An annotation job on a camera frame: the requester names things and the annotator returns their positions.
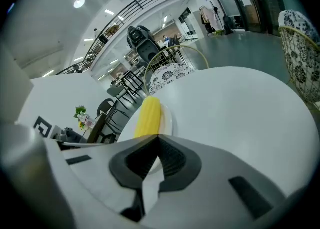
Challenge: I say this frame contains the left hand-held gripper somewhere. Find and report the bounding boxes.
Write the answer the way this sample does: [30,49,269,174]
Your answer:
[33,115,88,145]

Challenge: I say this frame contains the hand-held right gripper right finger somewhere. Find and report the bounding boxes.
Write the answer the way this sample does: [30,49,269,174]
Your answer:
[146,133,288,228]

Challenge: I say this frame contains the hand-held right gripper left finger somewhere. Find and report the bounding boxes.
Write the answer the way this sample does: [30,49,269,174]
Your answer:
[44,134,159,228]

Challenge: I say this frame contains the white plate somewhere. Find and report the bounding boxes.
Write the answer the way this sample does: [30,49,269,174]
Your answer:
[143,103,179,175]

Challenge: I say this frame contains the yellow corn cob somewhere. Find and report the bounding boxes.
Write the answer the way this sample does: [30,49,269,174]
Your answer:
[133,95,163,140]

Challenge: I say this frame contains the round white table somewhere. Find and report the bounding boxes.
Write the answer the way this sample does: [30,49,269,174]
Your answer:
[116,66,320,198]

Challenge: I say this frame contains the yellow flower bouquet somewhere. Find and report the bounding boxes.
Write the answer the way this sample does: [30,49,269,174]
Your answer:
[73,105,88,130]

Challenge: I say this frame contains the black mesh side table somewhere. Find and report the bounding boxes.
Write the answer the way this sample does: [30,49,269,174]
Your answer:
[85,112,119,145]

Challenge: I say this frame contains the black chair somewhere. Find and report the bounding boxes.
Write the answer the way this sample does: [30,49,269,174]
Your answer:
[96,97,131,134]

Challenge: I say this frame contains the grey chair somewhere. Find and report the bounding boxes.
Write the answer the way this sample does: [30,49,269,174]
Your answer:
[106,83,138,111]

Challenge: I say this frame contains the round floral seat cushion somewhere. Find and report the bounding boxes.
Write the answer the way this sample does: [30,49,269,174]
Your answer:
[148,63,199,96]

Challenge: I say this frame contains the grey scooter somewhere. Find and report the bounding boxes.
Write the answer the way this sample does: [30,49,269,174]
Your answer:
[126,25,164,70]

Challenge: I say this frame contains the gold chair white seat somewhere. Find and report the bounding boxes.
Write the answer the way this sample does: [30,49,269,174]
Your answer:
[277,9,320,111]

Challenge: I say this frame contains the coat rack with clothes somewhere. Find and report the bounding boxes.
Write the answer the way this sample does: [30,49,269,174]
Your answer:
[199,1,226,37]

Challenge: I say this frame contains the black metal railing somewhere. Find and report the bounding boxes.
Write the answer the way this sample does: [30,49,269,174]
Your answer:
[55,0,186,76]

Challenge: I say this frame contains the floral chair cushion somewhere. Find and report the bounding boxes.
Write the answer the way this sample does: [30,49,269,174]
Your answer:
[278,9,320,46]

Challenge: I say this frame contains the black frame table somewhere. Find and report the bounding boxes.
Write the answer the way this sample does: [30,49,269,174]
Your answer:
[119,69,145,97]

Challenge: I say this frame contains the gold wire chair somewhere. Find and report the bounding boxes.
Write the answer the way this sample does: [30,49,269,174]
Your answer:
[144,45,210,97]

